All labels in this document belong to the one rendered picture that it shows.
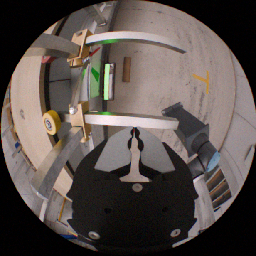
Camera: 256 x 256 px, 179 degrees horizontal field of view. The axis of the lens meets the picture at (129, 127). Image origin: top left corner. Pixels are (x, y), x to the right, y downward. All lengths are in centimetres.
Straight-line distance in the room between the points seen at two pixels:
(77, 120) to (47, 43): 25
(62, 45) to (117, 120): 25
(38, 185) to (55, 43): 26
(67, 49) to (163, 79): 106
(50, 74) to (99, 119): 34
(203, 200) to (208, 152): 33
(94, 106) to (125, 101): 72
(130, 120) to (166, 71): 99
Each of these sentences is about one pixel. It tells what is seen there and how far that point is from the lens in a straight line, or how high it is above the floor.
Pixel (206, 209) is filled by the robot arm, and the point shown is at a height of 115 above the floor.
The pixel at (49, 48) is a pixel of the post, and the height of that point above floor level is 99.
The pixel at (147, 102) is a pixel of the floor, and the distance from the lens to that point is 113.
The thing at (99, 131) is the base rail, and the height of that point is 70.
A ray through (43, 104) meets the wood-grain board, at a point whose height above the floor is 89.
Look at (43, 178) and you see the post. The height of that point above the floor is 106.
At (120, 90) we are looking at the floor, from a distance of 110.
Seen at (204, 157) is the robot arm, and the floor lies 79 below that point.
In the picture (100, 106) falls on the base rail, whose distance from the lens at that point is 42.
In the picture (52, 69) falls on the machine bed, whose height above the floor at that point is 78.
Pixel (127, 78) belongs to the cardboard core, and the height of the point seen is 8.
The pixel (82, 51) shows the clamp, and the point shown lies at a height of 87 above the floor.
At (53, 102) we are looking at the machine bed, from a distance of 48.
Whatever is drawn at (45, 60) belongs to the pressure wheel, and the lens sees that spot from 33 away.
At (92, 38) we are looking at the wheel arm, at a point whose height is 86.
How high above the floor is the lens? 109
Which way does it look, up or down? 62 degrees down
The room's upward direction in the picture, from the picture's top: 176 degrees counter-clockwise
